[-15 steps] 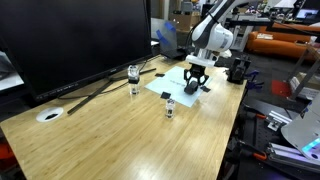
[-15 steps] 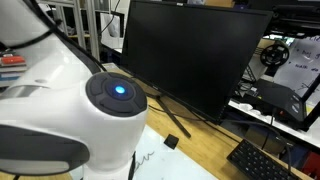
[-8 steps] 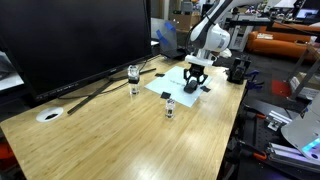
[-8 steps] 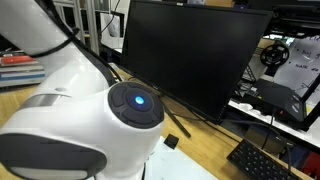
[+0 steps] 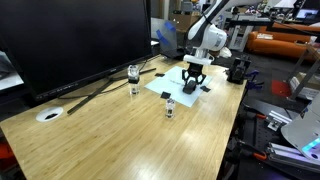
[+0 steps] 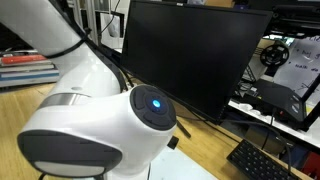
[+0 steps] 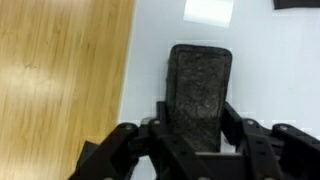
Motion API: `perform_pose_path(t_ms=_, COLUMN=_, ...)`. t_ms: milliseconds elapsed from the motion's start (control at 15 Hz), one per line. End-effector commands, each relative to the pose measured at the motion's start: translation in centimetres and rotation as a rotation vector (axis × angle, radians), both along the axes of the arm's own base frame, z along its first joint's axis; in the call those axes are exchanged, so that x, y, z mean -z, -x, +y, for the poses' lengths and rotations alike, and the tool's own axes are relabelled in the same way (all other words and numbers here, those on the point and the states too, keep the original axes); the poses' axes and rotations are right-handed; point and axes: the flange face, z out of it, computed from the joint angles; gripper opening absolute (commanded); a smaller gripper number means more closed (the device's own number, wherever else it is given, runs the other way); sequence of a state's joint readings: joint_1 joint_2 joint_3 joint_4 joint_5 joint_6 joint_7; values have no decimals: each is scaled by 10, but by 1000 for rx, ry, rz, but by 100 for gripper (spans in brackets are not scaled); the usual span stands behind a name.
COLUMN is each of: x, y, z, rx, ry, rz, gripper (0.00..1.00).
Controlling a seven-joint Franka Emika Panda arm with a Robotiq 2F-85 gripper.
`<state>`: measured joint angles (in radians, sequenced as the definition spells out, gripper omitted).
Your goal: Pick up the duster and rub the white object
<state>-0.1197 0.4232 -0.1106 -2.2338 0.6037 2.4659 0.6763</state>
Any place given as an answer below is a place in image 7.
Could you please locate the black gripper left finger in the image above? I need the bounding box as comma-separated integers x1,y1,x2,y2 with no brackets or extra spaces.
68,101,201,180

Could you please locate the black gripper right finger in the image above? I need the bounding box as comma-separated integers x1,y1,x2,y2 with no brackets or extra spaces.
219,101,320,180

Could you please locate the black tape square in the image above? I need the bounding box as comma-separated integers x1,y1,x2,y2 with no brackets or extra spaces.
77,139,101,171
273,0,320,10

